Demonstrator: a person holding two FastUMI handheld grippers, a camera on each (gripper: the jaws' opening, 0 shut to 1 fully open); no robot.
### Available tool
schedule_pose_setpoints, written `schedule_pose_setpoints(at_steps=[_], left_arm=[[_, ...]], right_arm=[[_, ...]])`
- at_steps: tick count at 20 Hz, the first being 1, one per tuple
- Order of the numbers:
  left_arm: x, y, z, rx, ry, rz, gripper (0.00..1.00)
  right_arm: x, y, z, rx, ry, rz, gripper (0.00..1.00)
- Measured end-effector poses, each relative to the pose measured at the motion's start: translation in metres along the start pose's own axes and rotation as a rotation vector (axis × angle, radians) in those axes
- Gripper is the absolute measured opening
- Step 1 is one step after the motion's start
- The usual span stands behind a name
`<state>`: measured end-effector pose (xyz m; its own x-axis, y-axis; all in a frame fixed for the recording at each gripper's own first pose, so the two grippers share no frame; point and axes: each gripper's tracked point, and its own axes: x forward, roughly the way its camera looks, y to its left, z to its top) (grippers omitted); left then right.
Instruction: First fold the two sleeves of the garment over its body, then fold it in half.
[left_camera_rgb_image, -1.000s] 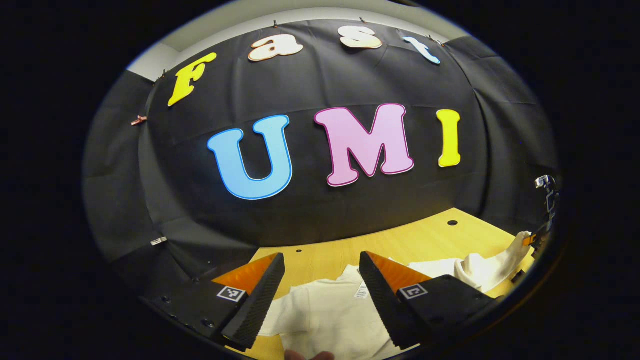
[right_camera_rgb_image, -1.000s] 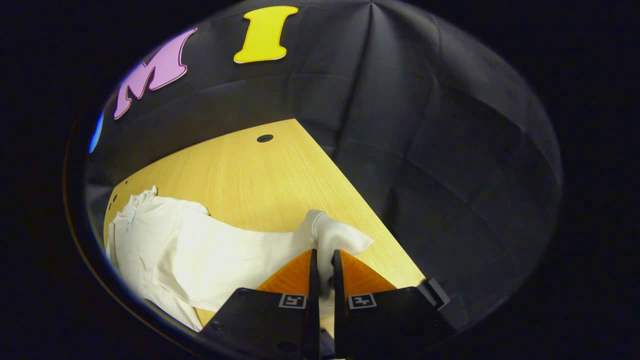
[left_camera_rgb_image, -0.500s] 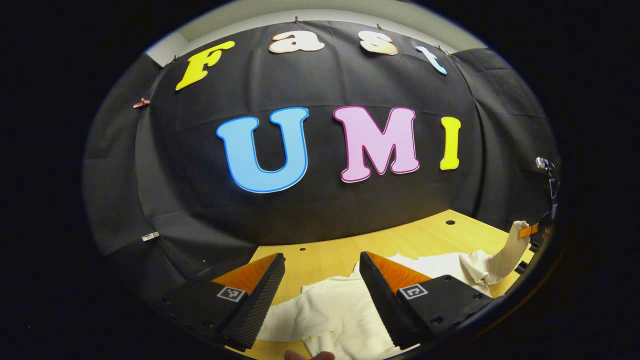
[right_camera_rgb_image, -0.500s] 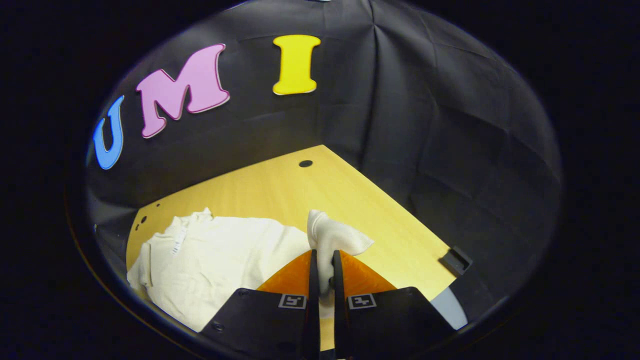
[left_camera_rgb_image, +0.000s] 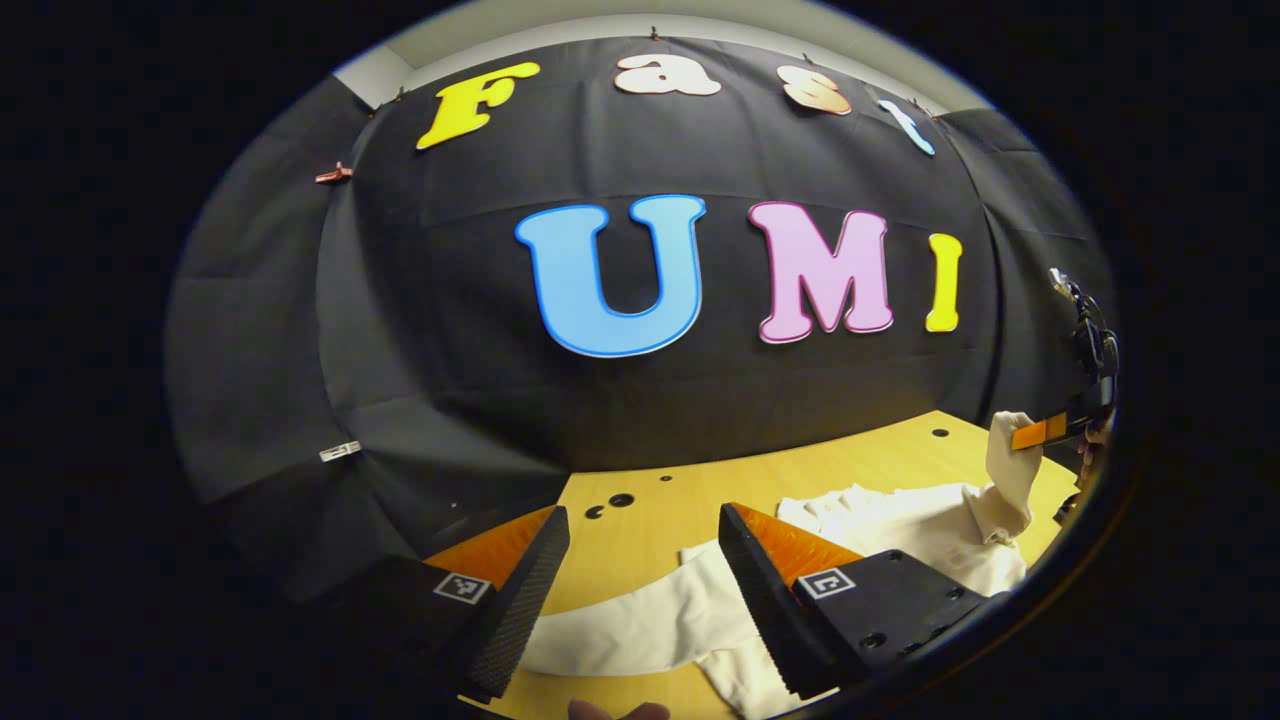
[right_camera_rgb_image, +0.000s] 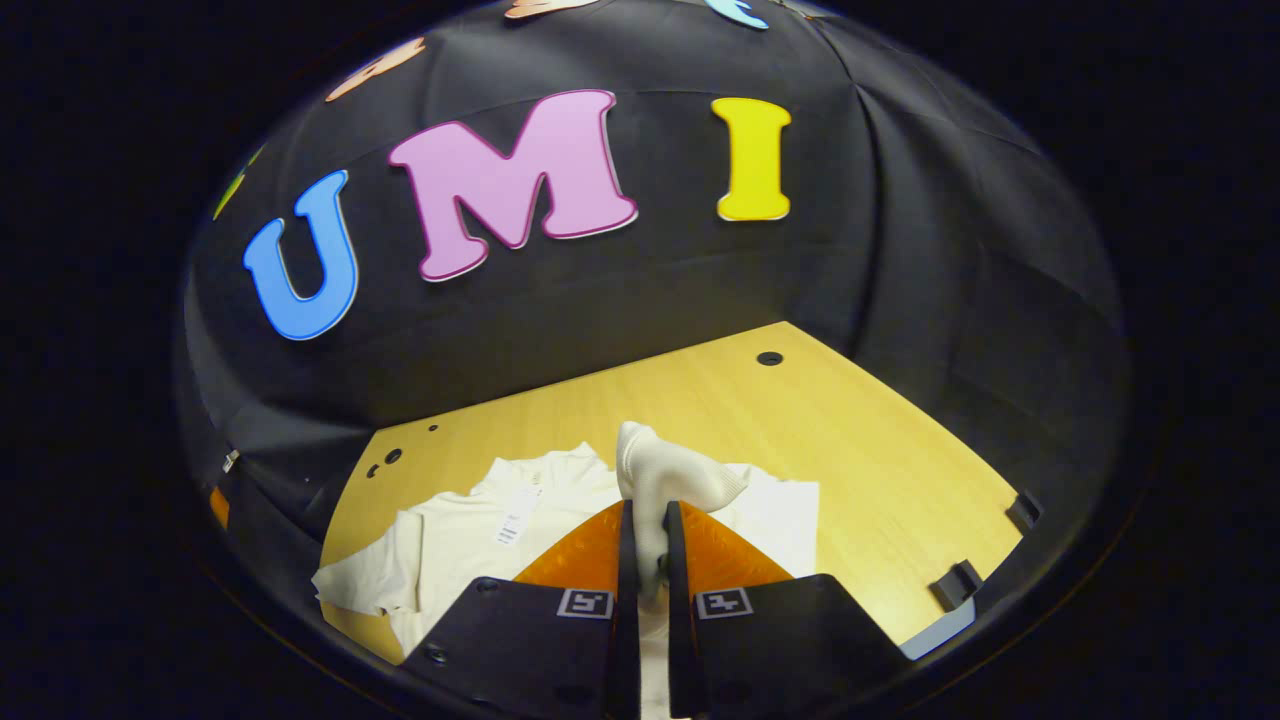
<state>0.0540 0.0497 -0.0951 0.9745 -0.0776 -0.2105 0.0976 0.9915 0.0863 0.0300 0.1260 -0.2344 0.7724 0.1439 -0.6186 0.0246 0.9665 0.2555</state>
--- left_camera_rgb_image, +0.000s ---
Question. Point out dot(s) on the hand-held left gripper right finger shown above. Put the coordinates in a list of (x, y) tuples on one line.
[(760, 600)]

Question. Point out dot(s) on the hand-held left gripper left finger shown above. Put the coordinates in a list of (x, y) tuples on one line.
[(525, 600)]

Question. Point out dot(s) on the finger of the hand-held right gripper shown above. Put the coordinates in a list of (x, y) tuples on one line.
[(1040, 432)]

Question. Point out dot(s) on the orange spring clip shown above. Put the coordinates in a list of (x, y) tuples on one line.
[(333, 174)]

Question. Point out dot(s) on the black backdrop cloth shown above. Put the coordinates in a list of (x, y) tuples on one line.
[(450, 330)]

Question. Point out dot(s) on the cream white sweatshirt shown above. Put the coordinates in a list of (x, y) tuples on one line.
[(900, 530)]

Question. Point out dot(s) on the white spring clip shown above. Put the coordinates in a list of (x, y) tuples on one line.
[(340, 451)]

